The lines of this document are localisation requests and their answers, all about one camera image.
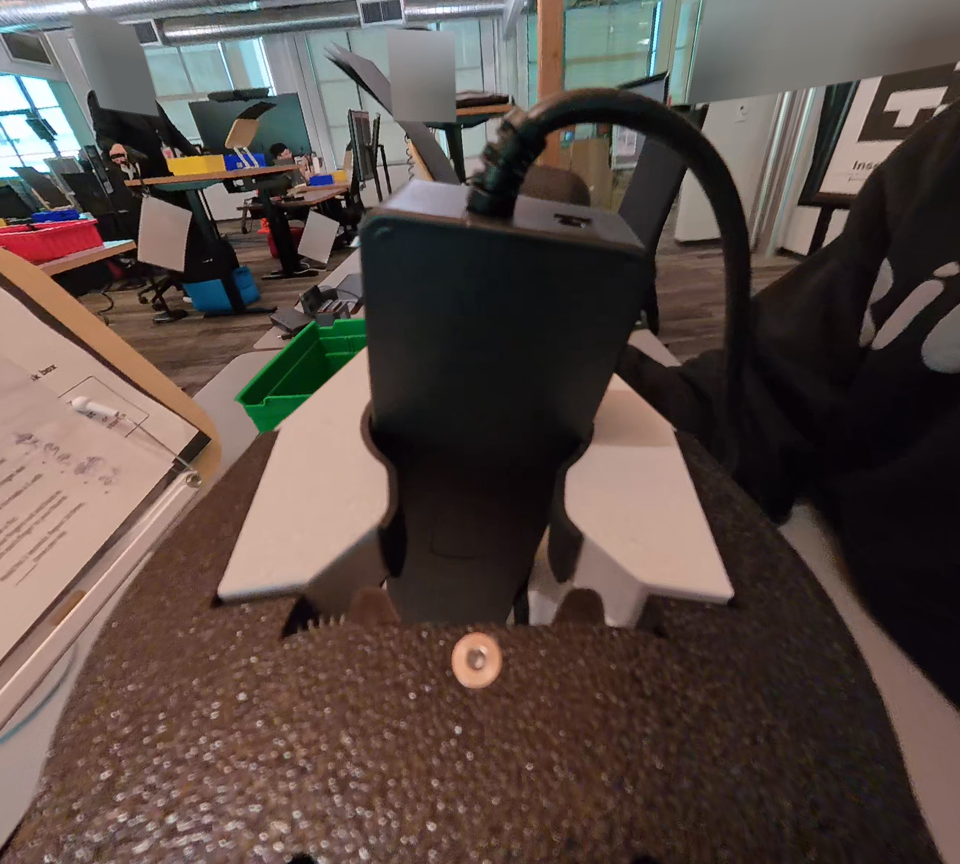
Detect ribbed black hub cable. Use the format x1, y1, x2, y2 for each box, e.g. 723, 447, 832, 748
465, 87, 753, 468

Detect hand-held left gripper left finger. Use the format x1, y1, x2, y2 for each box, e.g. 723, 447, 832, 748
216, 352, 410, 599

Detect green storage bin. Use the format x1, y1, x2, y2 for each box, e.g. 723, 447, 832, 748
236, 316, 370, 434

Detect black office chair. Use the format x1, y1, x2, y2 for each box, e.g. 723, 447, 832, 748
613, 102, 710, 336

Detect wooden standing desk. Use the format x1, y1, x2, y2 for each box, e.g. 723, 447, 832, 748
37, 240, 138, 276
123, 162, 301, 280

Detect dark desk devices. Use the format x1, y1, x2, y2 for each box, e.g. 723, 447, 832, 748
270, 282, 363, 340

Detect black framed poster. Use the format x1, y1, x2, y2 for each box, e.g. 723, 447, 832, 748
795, 65, 960, 209

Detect blue bag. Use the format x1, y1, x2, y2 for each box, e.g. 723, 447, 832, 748
182, 266, 261, 315

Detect dark partition screen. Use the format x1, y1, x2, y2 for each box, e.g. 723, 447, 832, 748
187, 91, 312, 164

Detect black usb hub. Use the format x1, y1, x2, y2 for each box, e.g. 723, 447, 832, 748
358, 180, 648, 625

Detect wooden post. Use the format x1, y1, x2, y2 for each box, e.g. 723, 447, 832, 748
536, 0, 567, 168

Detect black computer monitor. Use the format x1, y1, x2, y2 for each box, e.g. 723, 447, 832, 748
346, 110, 384, 186

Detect instruction sheet display stand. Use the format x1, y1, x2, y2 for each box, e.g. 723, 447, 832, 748
0, 247, 224, 738

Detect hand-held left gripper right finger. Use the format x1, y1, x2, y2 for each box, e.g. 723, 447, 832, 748
549, 370, 736, 629

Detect person's black hoodie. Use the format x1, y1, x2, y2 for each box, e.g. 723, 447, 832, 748
750, 65, 960, 704

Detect red storage bin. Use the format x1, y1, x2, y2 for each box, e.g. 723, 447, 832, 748
0, 219, 100, 264

